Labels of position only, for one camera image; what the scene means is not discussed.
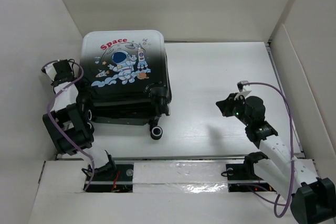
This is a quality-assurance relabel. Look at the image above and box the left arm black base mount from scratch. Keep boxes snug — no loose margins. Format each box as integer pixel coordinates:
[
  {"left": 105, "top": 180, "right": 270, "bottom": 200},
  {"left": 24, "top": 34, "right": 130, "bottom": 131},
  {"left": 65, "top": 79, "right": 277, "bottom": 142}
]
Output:
[{"left": 86, "top": 164, "right": 134, "bottom": 193}]

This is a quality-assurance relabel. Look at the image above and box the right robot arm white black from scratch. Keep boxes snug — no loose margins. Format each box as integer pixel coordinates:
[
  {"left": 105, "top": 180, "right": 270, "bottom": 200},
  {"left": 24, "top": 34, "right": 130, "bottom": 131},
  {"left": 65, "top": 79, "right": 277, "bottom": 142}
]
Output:
[{"left": 216, "top": 92, "right": 335, "bottom": 223}]

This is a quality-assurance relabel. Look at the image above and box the black white space-print suitcase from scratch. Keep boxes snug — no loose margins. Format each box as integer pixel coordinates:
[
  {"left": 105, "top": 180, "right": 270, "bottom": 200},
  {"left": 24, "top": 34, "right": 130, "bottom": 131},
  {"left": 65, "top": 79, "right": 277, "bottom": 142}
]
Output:
[{"left": 77, "top": 30, "right": 172, "bottom": 140}]

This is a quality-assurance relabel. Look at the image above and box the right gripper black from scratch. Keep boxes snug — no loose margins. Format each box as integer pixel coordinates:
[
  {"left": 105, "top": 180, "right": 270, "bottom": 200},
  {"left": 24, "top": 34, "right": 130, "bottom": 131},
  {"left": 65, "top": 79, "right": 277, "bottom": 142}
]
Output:
[{"left": 215, "top": 92, "right": 251, "bottom": 126}]

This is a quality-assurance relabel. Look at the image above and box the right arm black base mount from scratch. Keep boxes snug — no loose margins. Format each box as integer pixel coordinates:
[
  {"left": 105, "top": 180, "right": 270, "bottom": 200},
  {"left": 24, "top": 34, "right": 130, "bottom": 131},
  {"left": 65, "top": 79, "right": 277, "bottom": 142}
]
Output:
[{"left": 221, "top": 163, "right": 276, "bottom": 193}]

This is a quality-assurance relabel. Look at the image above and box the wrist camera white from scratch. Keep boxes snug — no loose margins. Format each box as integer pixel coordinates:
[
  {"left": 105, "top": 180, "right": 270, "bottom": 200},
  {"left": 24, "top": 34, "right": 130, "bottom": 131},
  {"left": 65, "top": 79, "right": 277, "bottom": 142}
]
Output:
[
  {"left": 235, "top": 80, "right": 251, "bottom": 100},
  {"left": 41, "top": 62, "right": 57, "bottom": 80}
]

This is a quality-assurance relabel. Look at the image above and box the aluminium front rail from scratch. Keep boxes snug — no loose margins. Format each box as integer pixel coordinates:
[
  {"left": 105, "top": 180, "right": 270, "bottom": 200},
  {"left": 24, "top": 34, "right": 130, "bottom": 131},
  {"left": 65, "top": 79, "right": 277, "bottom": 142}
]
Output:
[{"left": 52, "top": 154, "right": 307, "bottom": 163}]

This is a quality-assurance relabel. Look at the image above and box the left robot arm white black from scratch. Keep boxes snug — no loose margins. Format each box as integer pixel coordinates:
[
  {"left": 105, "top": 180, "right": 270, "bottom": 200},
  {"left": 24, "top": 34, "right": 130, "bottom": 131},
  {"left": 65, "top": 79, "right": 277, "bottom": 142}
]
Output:
[{"left": 41, "top": 59, "right": 118, "bottom": 182}]

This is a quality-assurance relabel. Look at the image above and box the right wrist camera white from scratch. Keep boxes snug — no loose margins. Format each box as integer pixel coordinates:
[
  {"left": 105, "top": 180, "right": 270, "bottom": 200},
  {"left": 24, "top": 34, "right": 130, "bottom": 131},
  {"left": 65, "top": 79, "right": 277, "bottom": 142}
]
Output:
[{"left": 235, "top": 80, "right": 251, "bottom": 100}]

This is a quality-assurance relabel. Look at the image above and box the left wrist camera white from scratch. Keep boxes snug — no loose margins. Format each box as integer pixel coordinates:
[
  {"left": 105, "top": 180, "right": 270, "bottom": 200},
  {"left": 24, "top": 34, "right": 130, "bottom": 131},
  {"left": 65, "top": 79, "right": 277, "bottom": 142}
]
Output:
[{"left": 41, "top": 62, "right": 57, "bottom": 80}]

